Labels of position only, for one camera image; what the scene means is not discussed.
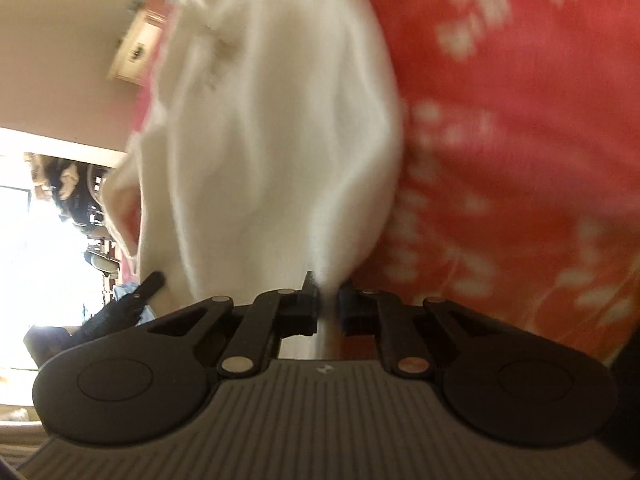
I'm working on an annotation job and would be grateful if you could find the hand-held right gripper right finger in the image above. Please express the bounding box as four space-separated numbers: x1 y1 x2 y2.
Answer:
338 280 516 377

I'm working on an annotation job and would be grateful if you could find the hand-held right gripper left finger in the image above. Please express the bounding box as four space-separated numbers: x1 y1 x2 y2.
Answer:
135 270 319 377

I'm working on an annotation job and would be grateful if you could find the bright window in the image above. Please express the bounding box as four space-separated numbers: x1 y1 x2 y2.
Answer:
0 127 126 371

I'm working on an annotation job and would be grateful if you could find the cream nightstand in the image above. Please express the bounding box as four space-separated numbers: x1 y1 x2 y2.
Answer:
107 2 168 83

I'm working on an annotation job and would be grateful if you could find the black wheelchair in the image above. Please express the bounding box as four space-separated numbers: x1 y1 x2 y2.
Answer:
47 155 123 281

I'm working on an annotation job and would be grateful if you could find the red floral blanket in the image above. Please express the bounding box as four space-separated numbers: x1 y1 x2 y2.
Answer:
127 0 640 368

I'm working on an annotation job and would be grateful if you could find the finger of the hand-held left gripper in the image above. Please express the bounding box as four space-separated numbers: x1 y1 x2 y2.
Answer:
116 271 167 317

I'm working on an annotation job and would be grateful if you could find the cream printed sweatshirt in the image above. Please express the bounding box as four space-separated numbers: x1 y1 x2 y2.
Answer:
100 0 407 361

